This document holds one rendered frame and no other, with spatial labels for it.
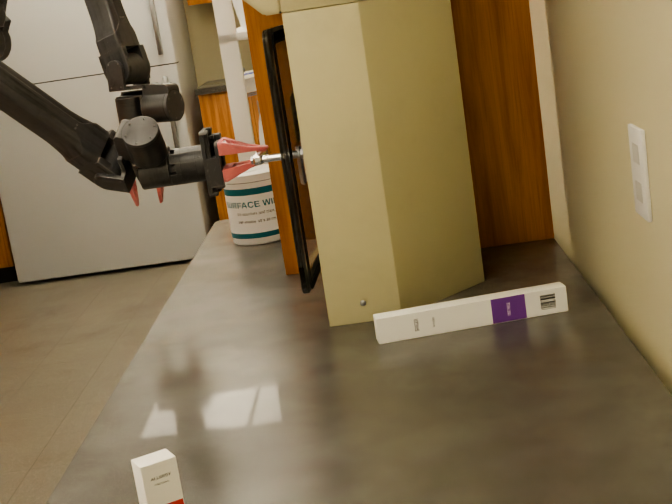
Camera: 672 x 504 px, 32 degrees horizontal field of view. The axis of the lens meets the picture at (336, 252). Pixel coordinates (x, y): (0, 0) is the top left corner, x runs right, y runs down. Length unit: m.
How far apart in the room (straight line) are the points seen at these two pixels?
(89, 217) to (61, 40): 1.01
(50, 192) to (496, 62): 5.05
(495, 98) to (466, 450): 0.95
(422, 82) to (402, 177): 0.15
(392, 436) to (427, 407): 0.09
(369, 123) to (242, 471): 0.62
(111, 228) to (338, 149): 5.21
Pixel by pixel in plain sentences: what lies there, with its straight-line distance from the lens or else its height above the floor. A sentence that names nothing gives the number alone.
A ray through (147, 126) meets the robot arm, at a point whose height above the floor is 1.27.
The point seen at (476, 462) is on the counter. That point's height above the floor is 0.94.
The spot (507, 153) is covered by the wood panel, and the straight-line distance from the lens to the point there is 2.11.
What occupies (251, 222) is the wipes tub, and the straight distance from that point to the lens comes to 2.43.
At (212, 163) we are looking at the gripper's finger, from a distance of 1.82.
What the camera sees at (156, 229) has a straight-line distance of 6.83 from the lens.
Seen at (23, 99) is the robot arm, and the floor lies 1.34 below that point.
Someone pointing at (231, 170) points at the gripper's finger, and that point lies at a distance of 1.82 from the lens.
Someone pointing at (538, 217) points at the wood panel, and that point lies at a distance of 2.14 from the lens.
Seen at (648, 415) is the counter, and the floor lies 0.94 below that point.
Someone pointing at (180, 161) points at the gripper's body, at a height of 1.21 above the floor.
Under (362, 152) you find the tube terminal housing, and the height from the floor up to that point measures 1.20.
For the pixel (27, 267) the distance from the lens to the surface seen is 7.05.
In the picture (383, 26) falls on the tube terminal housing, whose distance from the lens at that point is 1.73.
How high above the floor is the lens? 1.44
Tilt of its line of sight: 13 degrees down
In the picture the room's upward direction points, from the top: 9 degrees counter-clockwise
